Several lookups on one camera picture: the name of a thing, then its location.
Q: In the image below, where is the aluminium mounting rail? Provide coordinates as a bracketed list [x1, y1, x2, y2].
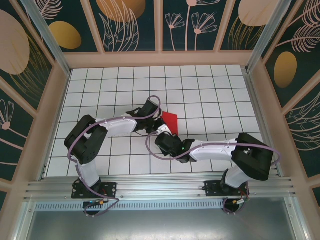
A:
[23, 174, 299, 201]

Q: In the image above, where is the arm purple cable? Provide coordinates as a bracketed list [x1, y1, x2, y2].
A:
[67, 95, 162, 218]
[145, 132, 280, 216]

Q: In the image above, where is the grey metal sheet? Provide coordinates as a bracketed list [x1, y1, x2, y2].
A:
[23, 209, 300, 240]

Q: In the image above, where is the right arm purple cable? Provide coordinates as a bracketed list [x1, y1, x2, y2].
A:
[145, 132, 280, 216]

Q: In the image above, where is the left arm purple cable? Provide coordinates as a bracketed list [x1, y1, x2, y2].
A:
[67, 95, 162, 218]

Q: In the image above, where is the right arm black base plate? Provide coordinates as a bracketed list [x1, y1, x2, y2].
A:
[204, 179, 250, 198]

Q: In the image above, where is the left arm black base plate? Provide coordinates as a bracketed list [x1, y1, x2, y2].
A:
[71, 181, 118, 200]

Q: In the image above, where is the white grid table mat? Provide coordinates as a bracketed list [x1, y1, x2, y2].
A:
[41, 65, 278, 177]

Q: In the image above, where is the slotted metal cable duct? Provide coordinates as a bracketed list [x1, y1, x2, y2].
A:
[34, 201, 226, 211]

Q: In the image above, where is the aluminium frame post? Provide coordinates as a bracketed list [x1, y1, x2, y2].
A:
[245, 0, 295, 75]
[19, 0, 72, 77]

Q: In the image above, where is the aluminium side rail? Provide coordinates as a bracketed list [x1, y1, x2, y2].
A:
[242, 71, 285, 177]

